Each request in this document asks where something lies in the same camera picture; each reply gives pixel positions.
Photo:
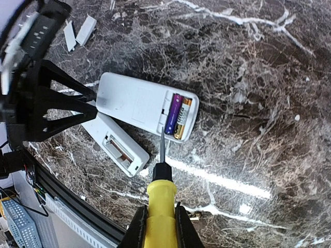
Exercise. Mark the white slim remote control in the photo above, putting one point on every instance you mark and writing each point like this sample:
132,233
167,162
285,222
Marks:
123,150

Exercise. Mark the gold ultra AAA battery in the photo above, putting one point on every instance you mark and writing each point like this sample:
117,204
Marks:
182,118

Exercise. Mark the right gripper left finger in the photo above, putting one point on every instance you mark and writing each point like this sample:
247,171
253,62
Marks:
135,234

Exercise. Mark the perforated metal bracket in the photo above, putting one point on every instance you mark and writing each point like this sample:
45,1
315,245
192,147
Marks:
21,225

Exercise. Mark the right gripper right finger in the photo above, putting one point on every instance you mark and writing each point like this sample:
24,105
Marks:
187,236

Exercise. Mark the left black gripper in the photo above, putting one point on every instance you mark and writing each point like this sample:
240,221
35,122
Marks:
24,109

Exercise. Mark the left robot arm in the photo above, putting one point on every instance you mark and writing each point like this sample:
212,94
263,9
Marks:
16,159

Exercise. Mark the purple AAA battery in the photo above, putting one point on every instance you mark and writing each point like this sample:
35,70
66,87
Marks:
173,114

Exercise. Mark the grey remote battery cover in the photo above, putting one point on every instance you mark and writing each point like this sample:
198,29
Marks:
86,30

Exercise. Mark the black front rail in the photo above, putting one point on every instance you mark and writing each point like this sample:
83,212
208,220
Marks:
92,217

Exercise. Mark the white battery cover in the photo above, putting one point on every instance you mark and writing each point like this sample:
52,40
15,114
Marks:
69,36

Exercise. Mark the yellow handled screwdriver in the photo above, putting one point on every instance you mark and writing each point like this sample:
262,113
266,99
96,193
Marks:
161,224

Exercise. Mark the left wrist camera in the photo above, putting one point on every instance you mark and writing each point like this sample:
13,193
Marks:
32,40

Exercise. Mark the white slotted cable duct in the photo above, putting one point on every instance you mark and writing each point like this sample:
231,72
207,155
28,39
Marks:
77,225

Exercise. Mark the grey remote control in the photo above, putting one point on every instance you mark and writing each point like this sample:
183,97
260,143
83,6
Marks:
142,104

